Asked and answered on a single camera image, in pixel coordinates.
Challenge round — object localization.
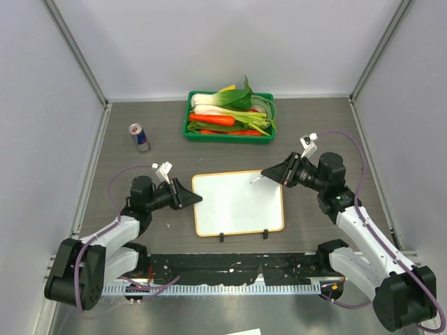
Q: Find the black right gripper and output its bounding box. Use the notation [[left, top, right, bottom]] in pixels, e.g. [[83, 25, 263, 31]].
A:
[[261, 151, 327, 193]]

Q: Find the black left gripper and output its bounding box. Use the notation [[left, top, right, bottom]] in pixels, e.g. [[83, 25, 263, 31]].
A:
[[146, 178, 202, 211]]

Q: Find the pink capped marker pen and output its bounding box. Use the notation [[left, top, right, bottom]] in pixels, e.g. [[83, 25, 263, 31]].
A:
[[250, 175, 264, 184]]

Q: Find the yellow framed whiteboard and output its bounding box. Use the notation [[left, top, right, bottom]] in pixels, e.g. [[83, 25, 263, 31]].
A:
[[191, 170, 285, 237]]

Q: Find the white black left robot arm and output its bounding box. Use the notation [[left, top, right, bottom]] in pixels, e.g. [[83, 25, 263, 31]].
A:
[[44, 176, 202, 311]]

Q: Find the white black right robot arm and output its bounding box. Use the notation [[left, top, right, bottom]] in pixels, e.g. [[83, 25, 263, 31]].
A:
[[261, 152, 438, 332]]

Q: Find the white green leek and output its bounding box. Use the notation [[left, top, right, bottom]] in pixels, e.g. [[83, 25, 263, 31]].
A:
[[189, 105, 276, 131]]

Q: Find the green plastic vegetable tray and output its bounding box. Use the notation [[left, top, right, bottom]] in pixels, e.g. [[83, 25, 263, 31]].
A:
[[182, 108, 277, 144]]

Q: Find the orange carrot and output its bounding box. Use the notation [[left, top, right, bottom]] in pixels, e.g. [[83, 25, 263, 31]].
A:
[[189, 113, 235, 127]]

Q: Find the red bull drink can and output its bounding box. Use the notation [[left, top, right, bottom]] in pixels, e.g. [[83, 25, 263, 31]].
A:
[[129, 124, 151, 153]]

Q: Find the green bok choy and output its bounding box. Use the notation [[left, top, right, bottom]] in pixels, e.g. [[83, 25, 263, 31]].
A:
[[190, 76, 253, 110]]

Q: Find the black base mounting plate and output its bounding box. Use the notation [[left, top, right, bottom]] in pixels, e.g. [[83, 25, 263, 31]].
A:
[[118, 251, 350, 285]]

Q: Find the white paper sheet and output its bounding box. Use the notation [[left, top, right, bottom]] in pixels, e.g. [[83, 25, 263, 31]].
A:
[[233, 329, 261, 335]]

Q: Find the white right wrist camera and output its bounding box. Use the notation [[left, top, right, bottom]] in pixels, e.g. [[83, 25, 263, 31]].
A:
[[300, 133, 318, 158]]

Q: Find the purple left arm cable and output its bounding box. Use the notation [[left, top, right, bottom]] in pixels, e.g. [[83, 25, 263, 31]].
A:
[[71, 163, 181, 313]]

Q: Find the slotted cable duct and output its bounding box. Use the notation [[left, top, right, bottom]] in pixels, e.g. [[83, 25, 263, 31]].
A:
[[102, 281, 321, 297]]

